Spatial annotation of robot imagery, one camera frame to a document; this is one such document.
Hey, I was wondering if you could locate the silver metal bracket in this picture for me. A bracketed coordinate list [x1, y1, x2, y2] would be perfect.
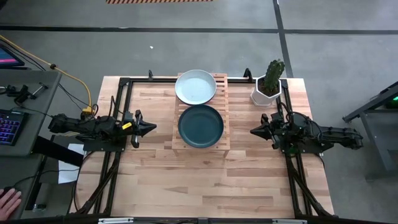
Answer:
[272, 219, 308, 224]
[98, 217, 134, 224]

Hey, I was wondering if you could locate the black aluminium table frame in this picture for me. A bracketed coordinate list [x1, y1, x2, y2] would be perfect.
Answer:
[67, 67, 337, 224]

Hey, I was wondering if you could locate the black desk clamp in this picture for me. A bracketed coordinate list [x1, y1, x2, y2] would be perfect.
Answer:
[0, 82, 49, 106]

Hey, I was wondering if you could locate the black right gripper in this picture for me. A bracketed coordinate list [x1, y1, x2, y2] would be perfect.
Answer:
[250, 113, 284, 151]

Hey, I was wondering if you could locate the black computer with green lights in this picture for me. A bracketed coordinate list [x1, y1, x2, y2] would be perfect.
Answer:
[384, 92, 398, 110]

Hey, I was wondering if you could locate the grey metal stand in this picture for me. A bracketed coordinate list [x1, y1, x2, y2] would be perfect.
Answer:
[341, 80, 398, 181]

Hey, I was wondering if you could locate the computer monitor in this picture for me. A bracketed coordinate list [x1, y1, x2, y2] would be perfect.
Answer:
[0, 43, 25, 70]

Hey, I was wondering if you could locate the grey desk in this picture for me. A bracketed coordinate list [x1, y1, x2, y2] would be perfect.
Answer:
[0, 68, 62, 220]

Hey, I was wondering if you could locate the backlit black keyboard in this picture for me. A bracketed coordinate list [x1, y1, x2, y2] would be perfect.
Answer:
[0, 109, 26, 146]

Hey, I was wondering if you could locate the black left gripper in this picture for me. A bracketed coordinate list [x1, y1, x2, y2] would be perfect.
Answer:
[123, 109, 157, 149]

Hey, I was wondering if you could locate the pale grey plate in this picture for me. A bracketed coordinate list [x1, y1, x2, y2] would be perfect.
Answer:
[174, 69, 218, 106]

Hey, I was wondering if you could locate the black flat bar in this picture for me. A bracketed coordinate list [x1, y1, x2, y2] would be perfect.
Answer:
[32, 136, 85, 167]

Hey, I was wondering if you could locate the dark teal plate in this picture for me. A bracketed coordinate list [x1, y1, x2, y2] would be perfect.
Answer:
[177, 104, 224, 149]

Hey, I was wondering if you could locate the wooden slatted shelf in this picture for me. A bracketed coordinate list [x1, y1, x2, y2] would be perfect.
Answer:
[172, 72, 231, 158]

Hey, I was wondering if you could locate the black floor cable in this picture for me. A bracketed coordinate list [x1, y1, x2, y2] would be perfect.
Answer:
[57, 83, 91, 111]

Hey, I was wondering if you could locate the yellow cable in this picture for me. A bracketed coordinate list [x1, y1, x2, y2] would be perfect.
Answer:
[0, 34, 95, 114]

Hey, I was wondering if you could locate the white paper sheet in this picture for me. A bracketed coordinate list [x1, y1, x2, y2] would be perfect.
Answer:
[58, 142, 85, 184]

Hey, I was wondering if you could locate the white faceted plant pot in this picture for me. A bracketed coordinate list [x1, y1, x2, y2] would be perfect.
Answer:
[250, 74, 282, 108]

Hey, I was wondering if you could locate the person's hand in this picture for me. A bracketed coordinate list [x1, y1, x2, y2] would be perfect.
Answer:
[0, 187, 22, 222]

